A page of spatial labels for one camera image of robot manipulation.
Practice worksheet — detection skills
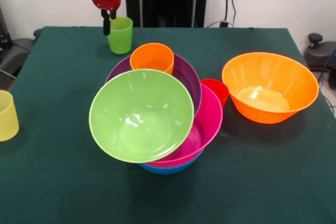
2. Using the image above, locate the orange plastic cup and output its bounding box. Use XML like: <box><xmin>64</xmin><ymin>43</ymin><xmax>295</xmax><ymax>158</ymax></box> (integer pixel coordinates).
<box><xmin>130</xmin><ymin>42</ymin><xmax>175</xmax><ymax>76</ymax></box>

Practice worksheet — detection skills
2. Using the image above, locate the large blue plastic bowl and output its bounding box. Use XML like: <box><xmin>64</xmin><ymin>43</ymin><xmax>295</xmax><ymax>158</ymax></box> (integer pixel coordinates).
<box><xmin>138</xmin><ymin>148</ymin><xmax>205</xmax><ymax>176</ymax></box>

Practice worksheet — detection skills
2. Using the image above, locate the large orange plastic bowl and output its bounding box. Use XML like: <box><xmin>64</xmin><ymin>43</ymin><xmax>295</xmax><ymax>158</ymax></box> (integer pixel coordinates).
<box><xmin>222</xmin><ymin>52</ymin><xmax>320</xmax><ymax>124</ymax></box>

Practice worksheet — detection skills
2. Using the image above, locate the yellow plastic cup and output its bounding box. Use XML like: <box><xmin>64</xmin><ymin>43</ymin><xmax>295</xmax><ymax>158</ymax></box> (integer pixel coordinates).
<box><xmin>0</xmin><ymin>90</ymin><xmax>20</xmax><ymax>142</ymax></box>

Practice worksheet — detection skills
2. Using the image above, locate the pink plastic bowl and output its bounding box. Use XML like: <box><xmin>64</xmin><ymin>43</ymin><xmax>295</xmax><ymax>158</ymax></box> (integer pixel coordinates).
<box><xmin>146</xmin><ymin>83</ymin><xmax>224</xmax><ymax>168</ymax></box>

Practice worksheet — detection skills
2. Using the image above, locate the dark green tablecloth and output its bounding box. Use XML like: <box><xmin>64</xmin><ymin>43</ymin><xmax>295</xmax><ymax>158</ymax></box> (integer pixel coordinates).
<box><xmin>0</xmin><ymin>26</ymin><xmax>336</xmax><ymax>224</ymax></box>

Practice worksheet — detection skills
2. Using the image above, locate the red plastic cup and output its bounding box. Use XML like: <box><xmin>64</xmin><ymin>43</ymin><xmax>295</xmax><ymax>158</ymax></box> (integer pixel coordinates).
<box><xmin>199</xmin><ymin>79</ymin><xmax>229</xmax><ymax>109</ymax></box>

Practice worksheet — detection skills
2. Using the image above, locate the green plastic cup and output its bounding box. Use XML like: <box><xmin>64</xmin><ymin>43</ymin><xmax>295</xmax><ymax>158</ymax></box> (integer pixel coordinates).
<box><xmin>107</xmin><ymin>16</ymin><xmax>134</xmax><ymax>55</ymax></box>

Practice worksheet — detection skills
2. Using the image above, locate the blue cable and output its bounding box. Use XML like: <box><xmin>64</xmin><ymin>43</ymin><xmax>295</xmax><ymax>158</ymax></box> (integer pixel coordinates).
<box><xmin>316</xmin><ymin>47</ymin><xmax>336</xmax><ymax>86</ymax></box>

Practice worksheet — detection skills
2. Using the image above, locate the black equipment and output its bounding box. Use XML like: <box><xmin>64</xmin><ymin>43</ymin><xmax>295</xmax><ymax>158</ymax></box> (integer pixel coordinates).
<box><xmin>0</xmin><ymin>6</ymin><xmax>35</xmax><ymax>79</ymax></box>

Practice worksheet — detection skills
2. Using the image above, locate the black wheeled base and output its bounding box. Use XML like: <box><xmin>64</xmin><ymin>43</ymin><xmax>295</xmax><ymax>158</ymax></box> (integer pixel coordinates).
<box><xmin>303</xmin><ymin>33</ymin><xmax>336</xmax><ymax>90</ymax></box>

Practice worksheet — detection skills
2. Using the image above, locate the purple plastic bowl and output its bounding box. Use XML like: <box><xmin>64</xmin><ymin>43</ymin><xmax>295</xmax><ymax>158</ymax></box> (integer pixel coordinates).
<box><xmin>104</xmin><ymin>52</ymin><xmax>203</xmax><ymax>119</ymax></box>

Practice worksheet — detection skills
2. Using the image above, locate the green plastic bowl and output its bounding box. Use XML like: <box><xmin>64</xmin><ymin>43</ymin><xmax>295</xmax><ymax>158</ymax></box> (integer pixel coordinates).
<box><xmin>88</xmin><ymin>69</ymin><xmax>195</xmax><ymax>164</ymax></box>

